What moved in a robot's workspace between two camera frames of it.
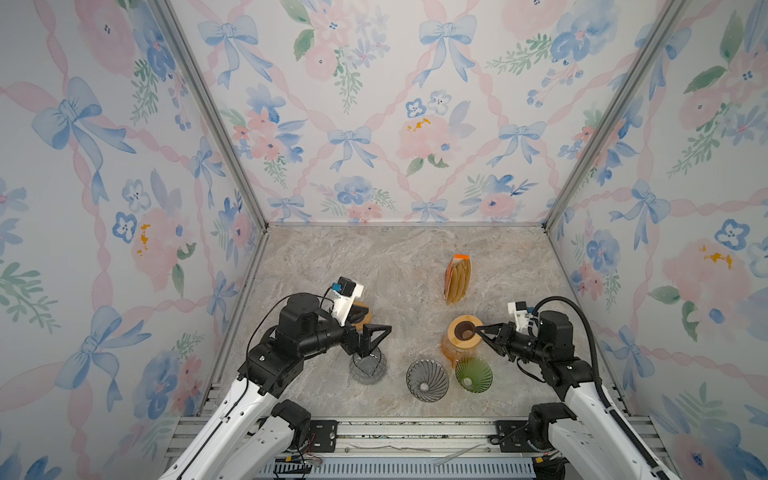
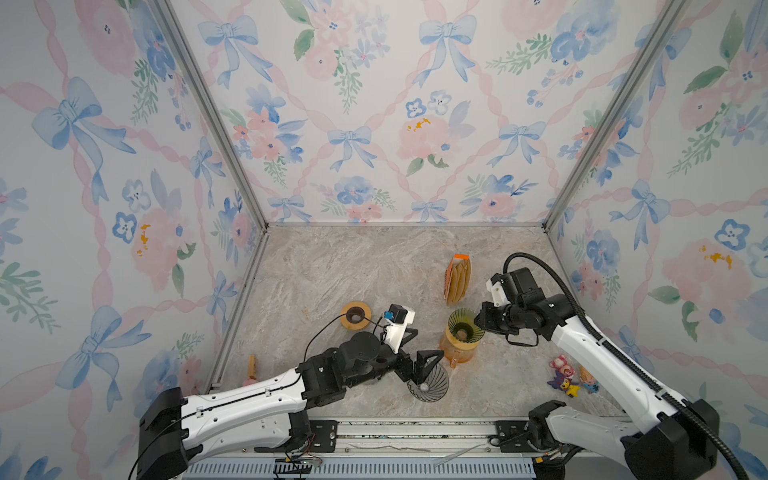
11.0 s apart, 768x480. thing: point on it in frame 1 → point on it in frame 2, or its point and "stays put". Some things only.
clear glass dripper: x=427 y=380 stays put
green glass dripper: x=473 y=374 → x=462 y=326
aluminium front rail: x=410 y=448 stays put
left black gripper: x=363 y=346 → x=405 y=373
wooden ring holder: x=367 y=318 stays put
